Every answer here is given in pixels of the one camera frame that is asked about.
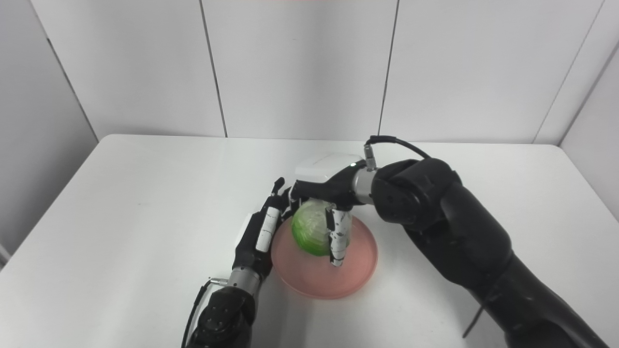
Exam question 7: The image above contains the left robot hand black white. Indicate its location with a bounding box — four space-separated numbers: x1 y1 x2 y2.
232 177 293 280

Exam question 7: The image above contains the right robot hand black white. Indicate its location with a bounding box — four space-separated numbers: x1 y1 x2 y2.
289 153 367 267

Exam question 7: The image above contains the green white cabbage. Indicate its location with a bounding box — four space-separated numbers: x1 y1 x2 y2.
291 199 332 257

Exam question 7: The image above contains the pink plate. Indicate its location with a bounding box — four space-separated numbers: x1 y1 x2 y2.
270 216 379 300

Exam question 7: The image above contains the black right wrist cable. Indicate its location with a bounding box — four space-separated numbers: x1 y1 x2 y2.
364 135 432 171

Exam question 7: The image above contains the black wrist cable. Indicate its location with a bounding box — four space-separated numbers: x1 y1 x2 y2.
181 277 229 348
364 135 432 171

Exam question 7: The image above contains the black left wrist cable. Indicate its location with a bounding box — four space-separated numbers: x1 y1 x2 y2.
181 277 229 348

